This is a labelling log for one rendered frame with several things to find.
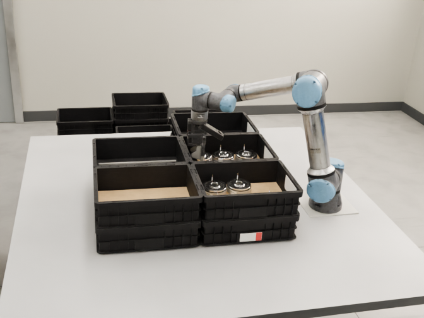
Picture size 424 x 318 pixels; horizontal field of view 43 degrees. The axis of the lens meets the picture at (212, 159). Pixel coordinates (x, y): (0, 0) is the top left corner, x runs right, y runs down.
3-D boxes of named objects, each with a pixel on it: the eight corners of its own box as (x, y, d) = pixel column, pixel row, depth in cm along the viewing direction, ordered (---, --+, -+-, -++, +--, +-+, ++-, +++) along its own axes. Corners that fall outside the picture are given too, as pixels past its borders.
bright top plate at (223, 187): (223, 180, 231) (223, 179, 230) (228, 192, 222) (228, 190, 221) (200, 181, 229) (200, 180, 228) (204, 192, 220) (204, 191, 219)
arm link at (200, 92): (207, 89, 229) (188, 86, 232) (206, 114, 234) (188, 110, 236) (214, 85, 236) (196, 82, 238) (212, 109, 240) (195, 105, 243)
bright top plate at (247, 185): (248, 179, 233) (248, 178, 232) (252, 190, 224) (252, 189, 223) (225, 179, 232) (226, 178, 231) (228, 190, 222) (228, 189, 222)
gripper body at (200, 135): (186, 141, 248) (187, 116, 243) (205, 141, 249) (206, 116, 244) (187, 147, 241) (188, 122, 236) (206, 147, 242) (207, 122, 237)
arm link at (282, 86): (330, 61, 226) (225, 80, 248) (325, 67, 217) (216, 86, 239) (335, 88, 230) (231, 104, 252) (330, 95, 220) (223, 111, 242)
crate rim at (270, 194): (279, 163, 237) (280, 159, 236) (304, 197, 210) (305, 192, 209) (190, 168, 228) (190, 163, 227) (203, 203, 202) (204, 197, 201)
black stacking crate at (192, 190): (188, 188, 232) (189, 164, 227) (201, 224, 206) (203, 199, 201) (94, 193, 224) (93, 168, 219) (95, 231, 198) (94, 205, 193)
